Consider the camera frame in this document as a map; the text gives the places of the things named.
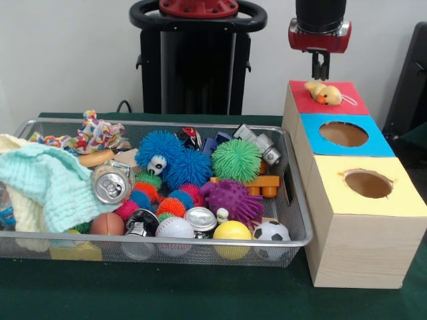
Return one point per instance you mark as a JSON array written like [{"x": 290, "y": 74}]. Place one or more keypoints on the wooden box with three holes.
[{"x": 360, "y": 253}]

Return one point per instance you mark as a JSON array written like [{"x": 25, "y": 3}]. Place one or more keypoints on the black upright panel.
[{"x": 410, "y": 83}]

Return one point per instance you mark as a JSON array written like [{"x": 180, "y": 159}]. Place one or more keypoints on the green spiky rubber ball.
[{"x": 237, "y": 160}]

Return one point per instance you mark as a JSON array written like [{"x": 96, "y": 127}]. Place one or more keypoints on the multicoloured printed cloth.
[{"x": 96, "y": 133}]

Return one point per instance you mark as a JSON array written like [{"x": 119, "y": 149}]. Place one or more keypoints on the mint green muslin cloth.
[{"x": 50, "y": 180}]

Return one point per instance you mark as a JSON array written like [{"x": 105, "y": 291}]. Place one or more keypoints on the dark green table cloth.
[
  {"x": 415, "y": 133},
  {"x": 166, "y": 293}
]

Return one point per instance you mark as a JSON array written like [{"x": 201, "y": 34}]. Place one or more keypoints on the blue spiky rubber ball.
[{"x": 156, "y": 146}]

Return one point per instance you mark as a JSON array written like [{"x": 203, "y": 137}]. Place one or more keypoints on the yellow tennis ball toy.
[{"x": 232, "y": 230}]

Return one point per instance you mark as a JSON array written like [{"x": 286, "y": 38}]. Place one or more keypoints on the yellow duck plush toy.
[{"x": 328, "y": 93}]

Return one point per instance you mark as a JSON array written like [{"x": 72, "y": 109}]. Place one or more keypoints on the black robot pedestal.
[{"x": 200, "y": 66}]

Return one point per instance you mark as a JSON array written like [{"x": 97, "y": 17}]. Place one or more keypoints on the silver drink can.
[{"x": 111, "y": 188}]

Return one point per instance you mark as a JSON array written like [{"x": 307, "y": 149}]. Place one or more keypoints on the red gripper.
[{"x": 320, "y": 42}]

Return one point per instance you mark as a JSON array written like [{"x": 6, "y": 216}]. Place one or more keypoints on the silver mesh bin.
[{"x": 293, "y": 206}]

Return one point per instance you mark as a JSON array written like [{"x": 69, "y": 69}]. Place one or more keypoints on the small soccer ball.
[{"x": 272, "y": 231}]

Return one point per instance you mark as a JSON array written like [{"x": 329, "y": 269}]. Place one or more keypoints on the purple spiky rubber ball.
[{"x": 230, "y": 200}]

